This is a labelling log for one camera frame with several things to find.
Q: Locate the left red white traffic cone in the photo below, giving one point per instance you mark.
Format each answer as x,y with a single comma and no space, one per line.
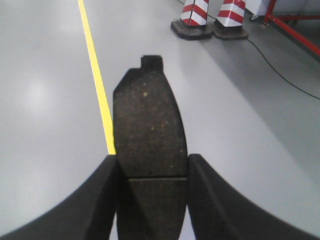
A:
193,22

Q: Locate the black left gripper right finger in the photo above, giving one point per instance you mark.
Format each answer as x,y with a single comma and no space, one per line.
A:
219,212

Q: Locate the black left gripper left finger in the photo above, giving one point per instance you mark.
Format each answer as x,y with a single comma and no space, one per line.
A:
87,214

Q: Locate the red white traffic cone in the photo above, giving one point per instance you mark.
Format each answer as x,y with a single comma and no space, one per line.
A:
229,21
193,22

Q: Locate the red conveyor frame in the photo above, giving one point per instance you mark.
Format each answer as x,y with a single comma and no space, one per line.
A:
297,26

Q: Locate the right red white traffic cone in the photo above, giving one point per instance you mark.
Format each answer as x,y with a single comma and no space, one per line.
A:
229,21

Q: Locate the grey brake pad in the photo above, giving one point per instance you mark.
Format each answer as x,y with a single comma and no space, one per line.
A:
151,150

